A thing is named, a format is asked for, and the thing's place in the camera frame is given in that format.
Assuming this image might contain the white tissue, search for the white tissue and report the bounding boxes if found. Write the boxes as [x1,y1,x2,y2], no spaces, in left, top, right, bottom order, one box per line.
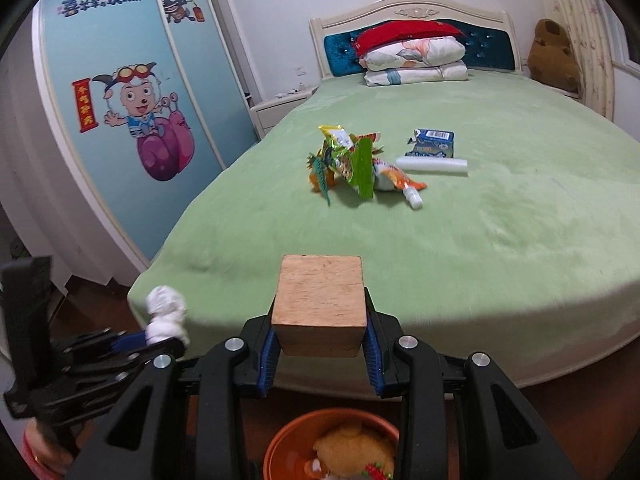
[145,285,190,349]

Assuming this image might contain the red green toy car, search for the red green toy car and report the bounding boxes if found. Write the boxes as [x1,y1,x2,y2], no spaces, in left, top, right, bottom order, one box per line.
[362,463,394,480]

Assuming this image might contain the wooden block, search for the wooden block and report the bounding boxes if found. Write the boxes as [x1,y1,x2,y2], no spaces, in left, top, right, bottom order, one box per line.
[271,255,367,359]

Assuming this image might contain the orange drink pouch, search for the orange drink pouch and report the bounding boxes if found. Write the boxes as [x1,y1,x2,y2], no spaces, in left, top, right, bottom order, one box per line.
[373,158,427,210]

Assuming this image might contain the white foam roll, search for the white foam roll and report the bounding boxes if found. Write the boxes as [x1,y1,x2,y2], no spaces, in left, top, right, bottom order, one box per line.
[396,156,469,174]

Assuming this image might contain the blue milk carton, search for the blue milk carton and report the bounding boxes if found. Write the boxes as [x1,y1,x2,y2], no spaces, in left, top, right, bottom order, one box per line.
[406,128,454,158]

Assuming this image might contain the green yellow snack bag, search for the green yellow snack bag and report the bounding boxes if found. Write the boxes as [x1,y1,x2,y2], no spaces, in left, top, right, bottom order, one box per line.
[309,125,374,200]

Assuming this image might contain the red white snack wrapper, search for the red white snack wrapper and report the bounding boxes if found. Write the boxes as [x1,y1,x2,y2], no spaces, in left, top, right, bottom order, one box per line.
[356,132,384,155]

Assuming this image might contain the person's hand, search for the person's hand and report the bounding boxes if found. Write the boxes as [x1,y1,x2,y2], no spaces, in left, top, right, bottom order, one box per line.
[22,418,74,480]

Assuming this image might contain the tan plush toy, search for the tan plush toy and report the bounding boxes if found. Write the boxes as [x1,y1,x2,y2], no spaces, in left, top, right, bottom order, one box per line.
[304,422,396,479]

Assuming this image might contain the orange toy bucket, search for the orange toy bucket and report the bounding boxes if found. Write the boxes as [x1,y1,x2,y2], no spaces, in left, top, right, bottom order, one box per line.
[262,408,399,479]

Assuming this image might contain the green bed blanket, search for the green bed blanket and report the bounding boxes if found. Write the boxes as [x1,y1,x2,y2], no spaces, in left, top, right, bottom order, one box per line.
[128,70,639,386]

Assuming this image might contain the blue cartoon wardrobe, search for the blue cartoon wardrobe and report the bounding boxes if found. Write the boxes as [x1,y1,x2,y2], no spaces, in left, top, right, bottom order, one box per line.
[29,0,260,261]

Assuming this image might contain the white nightstand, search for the white nightstand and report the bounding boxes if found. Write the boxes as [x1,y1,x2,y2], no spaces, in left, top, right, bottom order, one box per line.
[250,87,317,139]

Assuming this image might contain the floral folded quilt lower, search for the floral folded quilt lower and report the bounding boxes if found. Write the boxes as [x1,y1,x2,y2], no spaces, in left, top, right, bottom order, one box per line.
[364,61,468,87]

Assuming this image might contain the brown plush bear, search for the brown plush bear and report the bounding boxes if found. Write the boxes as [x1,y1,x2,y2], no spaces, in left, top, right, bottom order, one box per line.
[527,18,582,94]

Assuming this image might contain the cream bed headboard blue padding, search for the cream bed headboard blue padding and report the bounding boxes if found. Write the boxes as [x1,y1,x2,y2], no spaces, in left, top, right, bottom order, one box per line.
[309,0,522,79]

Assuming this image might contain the red pillow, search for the red pillow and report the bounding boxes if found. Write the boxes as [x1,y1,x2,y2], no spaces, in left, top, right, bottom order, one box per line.
[354,20,463,56]

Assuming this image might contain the floral cream curtain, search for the floral cream curtain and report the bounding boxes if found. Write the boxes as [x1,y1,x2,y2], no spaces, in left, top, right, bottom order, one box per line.
[542,0,615,120]

